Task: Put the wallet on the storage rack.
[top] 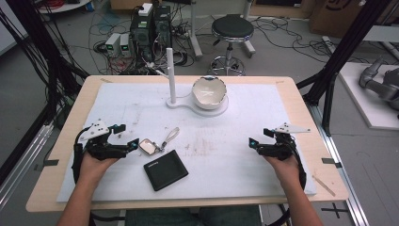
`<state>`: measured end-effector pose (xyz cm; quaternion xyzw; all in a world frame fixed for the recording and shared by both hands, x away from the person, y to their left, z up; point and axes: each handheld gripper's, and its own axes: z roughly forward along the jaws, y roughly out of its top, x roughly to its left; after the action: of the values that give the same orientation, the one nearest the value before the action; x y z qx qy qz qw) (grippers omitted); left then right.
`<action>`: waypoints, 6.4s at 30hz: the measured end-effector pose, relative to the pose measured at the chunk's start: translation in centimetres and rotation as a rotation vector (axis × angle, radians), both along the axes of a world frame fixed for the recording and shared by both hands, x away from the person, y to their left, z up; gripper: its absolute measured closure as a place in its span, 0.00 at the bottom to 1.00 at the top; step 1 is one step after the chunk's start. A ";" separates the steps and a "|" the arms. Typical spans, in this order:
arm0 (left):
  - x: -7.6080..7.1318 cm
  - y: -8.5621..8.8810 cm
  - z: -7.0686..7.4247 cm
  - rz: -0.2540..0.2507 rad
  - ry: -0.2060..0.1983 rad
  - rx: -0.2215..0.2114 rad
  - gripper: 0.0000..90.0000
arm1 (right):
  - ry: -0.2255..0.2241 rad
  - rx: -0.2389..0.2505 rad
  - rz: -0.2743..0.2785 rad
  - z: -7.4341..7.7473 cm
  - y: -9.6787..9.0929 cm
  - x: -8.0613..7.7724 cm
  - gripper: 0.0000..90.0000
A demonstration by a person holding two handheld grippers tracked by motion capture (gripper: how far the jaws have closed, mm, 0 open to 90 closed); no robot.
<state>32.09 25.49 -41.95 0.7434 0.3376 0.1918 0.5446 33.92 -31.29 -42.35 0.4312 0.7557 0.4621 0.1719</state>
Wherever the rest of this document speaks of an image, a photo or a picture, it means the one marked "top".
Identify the black computer tower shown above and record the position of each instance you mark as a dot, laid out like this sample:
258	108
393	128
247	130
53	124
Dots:
162	26
141	34

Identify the black frame post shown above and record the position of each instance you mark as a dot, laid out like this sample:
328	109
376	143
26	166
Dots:
37	40
345	50

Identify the black round stool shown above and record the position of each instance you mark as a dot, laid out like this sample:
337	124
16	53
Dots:
232	28

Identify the white stand with post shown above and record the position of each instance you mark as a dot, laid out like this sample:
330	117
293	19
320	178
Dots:
171	75

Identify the thin wooden stick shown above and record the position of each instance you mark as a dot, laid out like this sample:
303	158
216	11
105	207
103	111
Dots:
323	185

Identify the white box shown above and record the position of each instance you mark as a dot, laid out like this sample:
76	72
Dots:
145	9

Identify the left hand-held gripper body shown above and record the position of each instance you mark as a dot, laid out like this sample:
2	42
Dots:
97	147

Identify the aluminium rail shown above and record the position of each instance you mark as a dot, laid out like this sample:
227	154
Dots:
22	160
342	175

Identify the white foam mat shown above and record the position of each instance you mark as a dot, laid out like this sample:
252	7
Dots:
226	163

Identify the person's left hand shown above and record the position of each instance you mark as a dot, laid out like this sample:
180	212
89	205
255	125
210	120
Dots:
94	169

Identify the cardboard box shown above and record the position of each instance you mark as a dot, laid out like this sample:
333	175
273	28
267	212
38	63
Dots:
342	15

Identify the person's right hand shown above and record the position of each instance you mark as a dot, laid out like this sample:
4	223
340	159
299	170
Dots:
287	171

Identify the wooden table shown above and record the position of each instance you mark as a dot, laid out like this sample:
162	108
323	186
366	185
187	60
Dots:
320	113

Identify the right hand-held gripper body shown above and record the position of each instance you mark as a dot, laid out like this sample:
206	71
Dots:
280	149

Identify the white round table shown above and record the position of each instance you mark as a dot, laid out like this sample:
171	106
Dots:
62	5

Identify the person's legs in jeans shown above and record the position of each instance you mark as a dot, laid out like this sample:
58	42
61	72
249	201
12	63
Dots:
191	216

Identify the white platform board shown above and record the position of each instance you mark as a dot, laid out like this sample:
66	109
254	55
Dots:
360	103

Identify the white shell-shaped bowl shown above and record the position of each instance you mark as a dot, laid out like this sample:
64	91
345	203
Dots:
208	92

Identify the black wallet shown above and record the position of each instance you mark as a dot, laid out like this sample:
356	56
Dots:
165	170

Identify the grey power supply unit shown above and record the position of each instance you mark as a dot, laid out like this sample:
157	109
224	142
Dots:
124	44
112	43

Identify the black tape strip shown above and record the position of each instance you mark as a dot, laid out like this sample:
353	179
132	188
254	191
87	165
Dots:
331	161
51	162

